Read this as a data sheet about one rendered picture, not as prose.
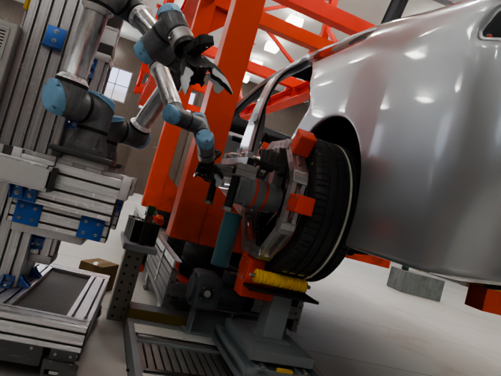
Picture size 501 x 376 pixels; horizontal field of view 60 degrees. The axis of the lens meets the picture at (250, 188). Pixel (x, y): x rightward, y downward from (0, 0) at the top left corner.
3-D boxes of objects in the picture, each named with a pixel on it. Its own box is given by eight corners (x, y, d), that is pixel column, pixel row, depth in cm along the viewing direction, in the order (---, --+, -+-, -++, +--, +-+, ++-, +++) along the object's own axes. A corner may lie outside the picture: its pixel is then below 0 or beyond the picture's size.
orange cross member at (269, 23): (416, 116, 507) (425, 81, 509) (208, 32, 426) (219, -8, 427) (408, 116, 518) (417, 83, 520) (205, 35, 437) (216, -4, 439)
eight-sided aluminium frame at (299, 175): (284, 271, 174) (319, 140, 176) (269, 267, 172) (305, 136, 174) (243, 247, 225) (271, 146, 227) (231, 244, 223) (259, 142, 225)
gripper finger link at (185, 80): (180, 105, 120) (188, 85, 126) (188, 90, 115) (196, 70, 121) (170, 100, 119) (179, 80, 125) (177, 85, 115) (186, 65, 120)
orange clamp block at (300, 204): (301, 214, 175) (312, 216, 167) (284, 210, 173) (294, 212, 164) (306, 198, 175) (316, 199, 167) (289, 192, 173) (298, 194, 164)
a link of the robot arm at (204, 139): (211, 124, 182) (216, 140, 177) (212, 142, 191) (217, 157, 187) (193, 128, 180) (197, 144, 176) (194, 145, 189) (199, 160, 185)
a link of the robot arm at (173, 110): (150, 36, 197) (177, 108, 171) (170, 48, 205) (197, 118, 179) (136, 55, 202) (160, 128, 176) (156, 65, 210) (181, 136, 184)
